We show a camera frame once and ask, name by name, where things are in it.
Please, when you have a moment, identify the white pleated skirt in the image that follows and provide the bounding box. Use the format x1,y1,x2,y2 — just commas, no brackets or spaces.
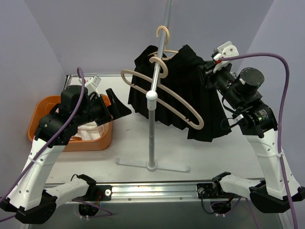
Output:
74,122,108,141

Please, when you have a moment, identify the black garment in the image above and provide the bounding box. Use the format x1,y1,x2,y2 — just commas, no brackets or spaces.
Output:
128,44,231,142

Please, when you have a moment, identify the beige wooden hanger front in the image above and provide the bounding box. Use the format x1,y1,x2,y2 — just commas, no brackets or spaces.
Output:
120,56,204,131

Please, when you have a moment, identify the beige wooden hanger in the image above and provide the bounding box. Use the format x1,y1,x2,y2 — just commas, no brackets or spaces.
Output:
120,56,204,131
156,25,178,60

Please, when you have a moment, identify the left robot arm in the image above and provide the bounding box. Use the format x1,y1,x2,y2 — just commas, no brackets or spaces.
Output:
0,85,131,224

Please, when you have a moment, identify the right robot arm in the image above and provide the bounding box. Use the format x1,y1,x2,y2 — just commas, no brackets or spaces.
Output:
198,62,290,213

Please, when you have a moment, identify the beige wooden hanger rear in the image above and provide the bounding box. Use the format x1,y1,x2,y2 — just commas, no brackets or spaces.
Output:
156,25,178,60

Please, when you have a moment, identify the silver clothes rack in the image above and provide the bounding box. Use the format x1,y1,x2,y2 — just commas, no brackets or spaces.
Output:
115,0,191,172

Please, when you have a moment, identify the orange plastic basket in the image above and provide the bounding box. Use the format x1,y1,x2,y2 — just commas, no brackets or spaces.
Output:
27,95,113,152

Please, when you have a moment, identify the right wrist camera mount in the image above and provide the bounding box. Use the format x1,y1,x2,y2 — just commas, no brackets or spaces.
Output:
212,41,239,73

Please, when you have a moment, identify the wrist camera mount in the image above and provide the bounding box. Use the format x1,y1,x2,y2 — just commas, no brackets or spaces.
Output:
85,75,101,96
212,41,239,73

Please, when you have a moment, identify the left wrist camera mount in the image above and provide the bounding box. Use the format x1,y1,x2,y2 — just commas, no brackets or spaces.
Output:
85,75,101,96

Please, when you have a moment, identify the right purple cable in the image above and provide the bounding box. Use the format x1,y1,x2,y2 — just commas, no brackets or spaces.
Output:
219,52,298,229

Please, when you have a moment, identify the purple cable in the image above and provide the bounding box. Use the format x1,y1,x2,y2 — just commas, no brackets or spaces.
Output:
0,66,114,224
219,52,298,229

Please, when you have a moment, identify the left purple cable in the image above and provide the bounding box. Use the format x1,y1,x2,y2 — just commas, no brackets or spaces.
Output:
0,66,114,224

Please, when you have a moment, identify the aluminium mounting rail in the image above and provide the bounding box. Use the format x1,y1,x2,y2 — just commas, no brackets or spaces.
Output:
76,180,228,203

